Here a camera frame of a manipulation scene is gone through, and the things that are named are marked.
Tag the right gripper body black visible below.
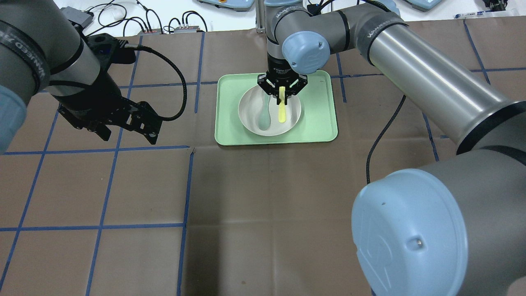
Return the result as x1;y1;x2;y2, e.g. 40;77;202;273
257;58;308;95

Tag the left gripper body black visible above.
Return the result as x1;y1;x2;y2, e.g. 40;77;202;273
58;34;136;130

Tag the yellow plastic fork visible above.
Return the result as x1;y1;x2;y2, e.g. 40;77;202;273
278;86;287;123

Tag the white round plate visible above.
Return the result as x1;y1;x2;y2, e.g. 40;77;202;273
238;86;302;136

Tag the grey-green plastic spoon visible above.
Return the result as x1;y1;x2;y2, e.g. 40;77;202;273
258;94;271;131

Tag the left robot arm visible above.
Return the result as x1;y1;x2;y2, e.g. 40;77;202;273
0;0;163;153

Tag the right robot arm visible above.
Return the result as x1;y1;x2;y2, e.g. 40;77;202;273
258;0;526;296

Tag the light green tray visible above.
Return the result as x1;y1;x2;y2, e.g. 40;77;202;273
215;70;338;146

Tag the brown paper table cover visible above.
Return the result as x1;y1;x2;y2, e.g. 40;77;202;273
0;18;526;296

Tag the usb hub box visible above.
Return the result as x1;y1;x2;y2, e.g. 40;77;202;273
60;6;94;30

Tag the aluminium frame post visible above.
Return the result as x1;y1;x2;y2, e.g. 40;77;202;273
255;0;265;34

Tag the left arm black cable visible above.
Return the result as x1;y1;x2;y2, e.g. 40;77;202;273
119;41;188;122

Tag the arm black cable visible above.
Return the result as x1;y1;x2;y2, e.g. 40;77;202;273
365;95;407;185
119;41;188;122

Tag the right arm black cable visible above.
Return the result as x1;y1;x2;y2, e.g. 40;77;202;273
365;95;407;185

